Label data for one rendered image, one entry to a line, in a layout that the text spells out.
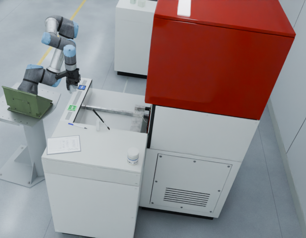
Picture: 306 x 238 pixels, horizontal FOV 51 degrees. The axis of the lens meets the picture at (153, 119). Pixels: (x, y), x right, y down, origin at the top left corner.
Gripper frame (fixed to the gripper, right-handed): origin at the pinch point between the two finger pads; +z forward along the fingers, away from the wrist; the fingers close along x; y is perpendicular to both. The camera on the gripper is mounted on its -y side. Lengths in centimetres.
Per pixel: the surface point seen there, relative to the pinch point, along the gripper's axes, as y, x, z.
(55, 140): 0.0, -34.3, 13.9
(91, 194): 27, -50, 45
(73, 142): 11.9, -34.5, 13.9
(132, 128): 47, -3, 23
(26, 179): -48, 0, 109
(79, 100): 3.1, 9.6, 14.7
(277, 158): 201, 77, 111
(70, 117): 2.4, -10.5, 14.7
